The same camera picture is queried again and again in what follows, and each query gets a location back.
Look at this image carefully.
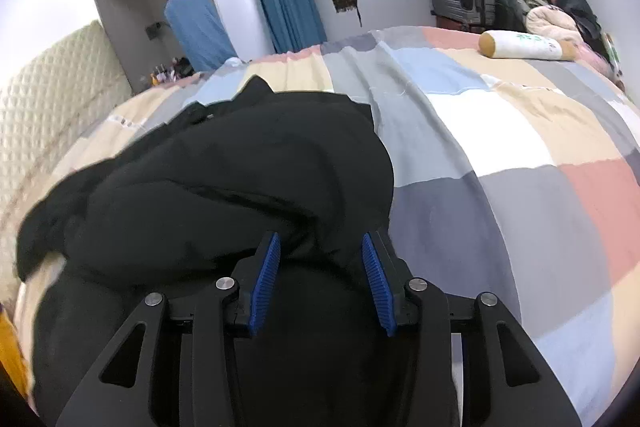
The cream quilted headboard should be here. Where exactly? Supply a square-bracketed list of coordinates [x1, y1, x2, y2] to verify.
[0, 19, 133, 258]

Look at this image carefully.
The white cylindrical pillow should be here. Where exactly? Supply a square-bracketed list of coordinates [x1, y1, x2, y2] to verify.
[478, 29, 577, 62]

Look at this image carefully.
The checkered patchwork blanket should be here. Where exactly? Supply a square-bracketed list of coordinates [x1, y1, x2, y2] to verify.
[12, 26, 640, 427]

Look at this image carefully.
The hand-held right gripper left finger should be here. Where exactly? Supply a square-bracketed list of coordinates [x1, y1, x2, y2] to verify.
[55, 232, 283, 427]

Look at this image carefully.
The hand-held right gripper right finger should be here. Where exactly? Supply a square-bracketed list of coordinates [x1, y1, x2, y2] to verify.
[361, 232, 583, 427]

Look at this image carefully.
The blue covered chair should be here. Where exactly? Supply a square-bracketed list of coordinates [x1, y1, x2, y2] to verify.
[164, 0, 240, 72]

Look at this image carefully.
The group of cosmetic bottles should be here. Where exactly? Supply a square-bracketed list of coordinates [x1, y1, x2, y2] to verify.
[147, 57, 198, 88]

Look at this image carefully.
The black garment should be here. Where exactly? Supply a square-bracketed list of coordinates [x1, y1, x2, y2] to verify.
[15, 76, 461, 427]

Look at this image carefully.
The pile of clothes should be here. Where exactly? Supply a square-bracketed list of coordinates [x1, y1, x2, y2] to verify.
[492, 0, 626, 92]

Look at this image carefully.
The yellow pillow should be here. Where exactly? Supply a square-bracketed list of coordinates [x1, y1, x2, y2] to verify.
[0, 307, 31, 400]

